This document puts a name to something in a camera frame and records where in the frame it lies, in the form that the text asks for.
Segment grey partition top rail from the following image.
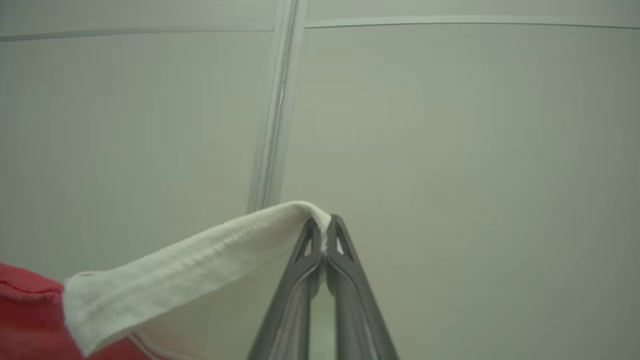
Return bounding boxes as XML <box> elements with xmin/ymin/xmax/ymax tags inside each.
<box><xmin>305</xmin><ymin>15</ymin><xmax>640</xmax><ymax>30</ymax></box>
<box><xmin>0</xmin><ymin>22</ymin><xmax>277</xmax><ymax>42</ymax></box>

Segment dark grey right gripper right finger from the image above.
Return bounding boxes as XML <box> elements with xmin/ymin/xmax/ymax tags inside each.
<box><xmin>325</xmin><ymin>214</ymin><xmax>401</xmax><ymax>360</ymax></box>

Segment grey partition post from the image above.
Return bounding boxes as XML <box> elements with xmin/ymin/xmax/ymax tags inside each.
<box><xmin>246</xmin><ymin>0</ymin><xmax>296</xmax><ymax>216</ymax></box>
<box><xmin>265</xmin><ymin>0</ymin><xmax>311</xmax><ymax>211</ymax></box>

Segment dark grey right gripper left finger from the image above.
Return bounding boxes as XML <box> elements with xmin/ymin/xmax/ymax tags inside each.
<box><xmin>247</xmin><ymin>216</ymin><xmax>326</xmax><ymax>360</ymax></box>

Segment red shorts with white stripes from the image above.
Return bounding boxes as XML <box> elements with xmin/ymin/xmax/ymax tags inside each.
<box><xmin>0</xmin><ymin>200</ymin><xmax>333</xmax><ymax>360</ymax></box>

